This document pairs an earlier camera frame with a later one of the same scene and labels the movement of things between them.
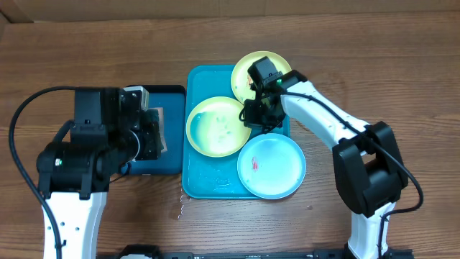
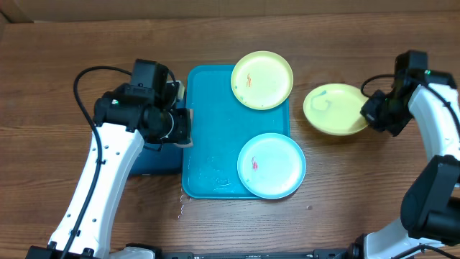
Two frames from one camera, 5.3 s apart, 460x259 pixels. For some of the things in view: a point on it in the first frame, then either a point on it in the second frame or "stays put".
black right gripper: x=256 y=114 → x=371 y=112
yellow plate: x=214 y=129 → x=335 y=109
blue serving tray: x=205 y=177 stays put
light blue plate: x=272 y=166 stays put
